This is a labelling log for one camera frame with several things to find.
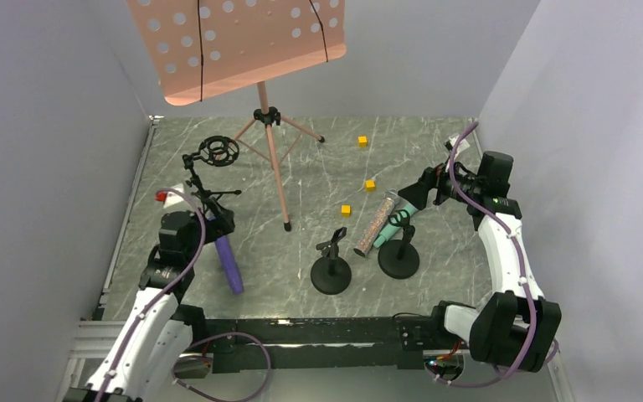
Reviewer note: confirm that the yellow cube near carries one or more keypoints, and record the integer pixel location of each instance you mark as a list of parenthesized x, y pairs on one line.
[(346, 210)]

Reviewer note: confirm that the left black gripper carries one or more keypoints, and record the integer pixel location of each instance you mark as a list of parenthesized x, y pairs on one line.
[(220, 220)]

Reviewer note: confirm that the black round base mic stand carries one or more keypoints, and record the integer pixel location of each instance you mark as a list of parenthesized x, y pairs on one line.
[(398, 258)]

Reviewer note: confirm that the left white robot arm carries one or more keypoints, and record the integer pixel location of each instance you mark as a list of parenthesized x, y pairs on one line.
[(159, 327)]

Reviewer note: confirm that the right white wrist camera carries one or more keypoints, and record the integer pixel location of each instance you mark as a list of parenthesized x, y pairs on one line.
[(453, 144)]

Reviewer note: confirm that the pink perforated music stand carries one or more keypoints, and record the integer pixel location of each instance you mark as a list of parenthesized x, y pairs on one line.
[(201, 49)]

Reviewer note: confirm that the purple microphone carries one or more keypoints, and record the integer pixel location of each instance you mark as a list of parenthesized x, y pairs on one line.
[(229, 265)]

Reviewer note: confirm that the glitter sequin microphone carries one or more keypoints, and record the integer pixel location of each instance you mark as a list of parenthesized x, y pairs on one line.
[(376, 223)]

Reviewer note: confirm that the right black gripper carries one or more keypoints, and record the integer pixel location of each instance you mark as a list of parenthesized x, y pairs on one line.
[(439, 185)]

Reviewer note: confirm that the black desk mic stand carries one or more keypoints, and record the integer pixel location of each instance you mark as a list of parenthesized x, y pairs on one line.
[(330, 273)]

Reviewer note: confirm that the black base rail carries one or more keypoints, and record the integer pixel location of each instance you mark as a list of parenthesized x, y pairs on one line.
[(403, 341)]

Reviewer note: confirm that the yellow cube middle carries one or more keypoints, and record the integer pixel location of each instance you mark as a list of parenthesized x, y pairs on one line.
[(369, 185)]

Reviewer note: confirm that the teal green microphone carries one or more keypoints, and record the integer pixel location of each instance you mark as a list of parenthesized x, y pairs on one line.
[(389, 230)]

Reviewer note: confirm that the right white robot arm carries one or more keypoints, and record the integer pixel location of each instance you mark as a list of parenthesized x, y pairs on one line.
[(517, 325)]

